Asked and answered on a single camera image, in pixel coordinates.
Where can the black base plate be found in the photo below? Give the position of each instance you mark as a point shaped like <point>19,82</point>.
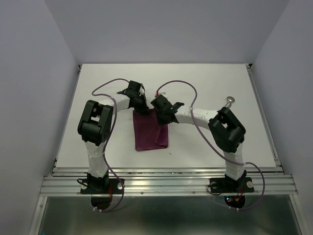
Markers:
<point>114,187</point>
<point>225,185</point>

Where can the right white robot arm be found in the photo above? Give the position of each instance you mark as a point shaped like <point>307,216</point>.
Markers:
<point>227,131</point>

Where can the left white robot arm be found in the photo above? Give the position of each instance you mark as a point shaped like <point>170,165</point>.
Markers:
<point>96,126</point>

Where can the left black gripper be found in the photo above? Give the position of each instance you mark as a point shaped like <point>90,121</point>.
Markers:
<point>144,109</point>

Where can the aluminium rail frame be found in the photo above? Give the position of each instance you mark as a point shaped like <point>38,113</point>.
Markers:
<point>174,201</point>

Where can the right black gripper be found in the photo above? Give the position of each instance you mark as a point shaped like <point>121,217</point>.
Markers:
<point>160,121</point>

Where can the silver metal spoon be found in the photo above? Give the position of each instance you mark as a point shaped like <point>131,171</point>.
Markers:
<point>230,101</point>

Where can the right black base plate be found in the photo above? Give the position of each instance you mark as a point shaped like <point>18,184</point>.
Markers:
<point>225,185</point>

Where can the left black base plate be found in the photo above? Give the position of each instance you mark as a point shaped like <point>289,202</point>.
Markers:
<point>114,187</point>

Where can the purple cloth napkin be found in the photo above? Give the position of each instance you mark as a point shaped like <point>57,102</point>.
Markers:
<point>148,134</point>

